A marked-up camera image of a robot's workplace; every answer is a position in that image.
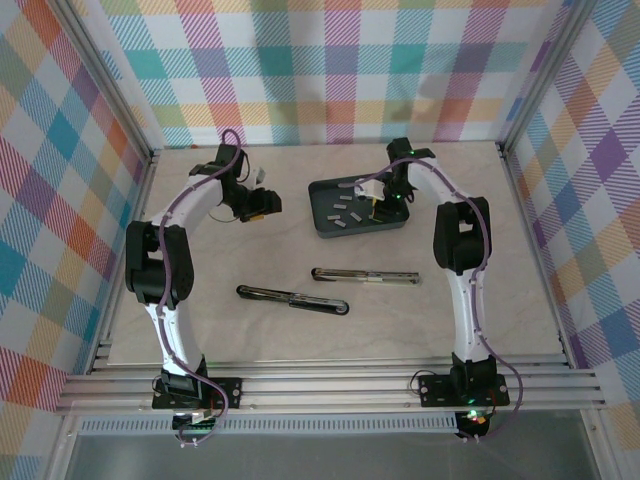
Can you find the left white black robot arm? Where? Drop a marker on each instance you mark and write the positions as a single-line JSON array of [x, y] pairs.
[[160, 260]]

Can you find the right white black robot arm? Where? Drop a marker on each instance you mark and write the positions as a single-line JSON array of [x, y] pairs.
[[465, 310]]

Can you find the dark grey plastic tray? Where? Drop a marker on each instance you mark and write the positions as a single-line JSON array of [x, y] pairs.
[[325, 200]]

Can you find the small circuit board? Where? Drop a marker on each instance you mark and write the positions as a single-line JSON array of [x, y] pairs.
[[475, 419], [195, 422]]

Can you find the grey metal bottom panel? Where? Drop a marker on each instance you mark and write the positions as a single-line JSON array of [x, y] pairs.
[[325, 457]]

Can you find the aluminium side rail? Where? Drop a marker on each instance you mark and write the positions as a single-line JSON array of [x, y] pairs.
[[521, 200], [146, 180]]

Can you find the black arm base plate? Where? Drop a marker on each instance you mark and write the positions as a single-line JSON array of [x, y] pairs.
[[225, 390], [435, 390]]

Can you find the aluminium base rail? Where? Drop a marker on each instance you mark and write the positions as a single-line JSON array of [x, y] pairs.
[[325, 385]]

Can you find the aluminium frame post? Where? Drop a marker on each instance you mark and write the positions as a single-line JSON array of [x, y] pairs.
[[110, 75], [545, 75]]

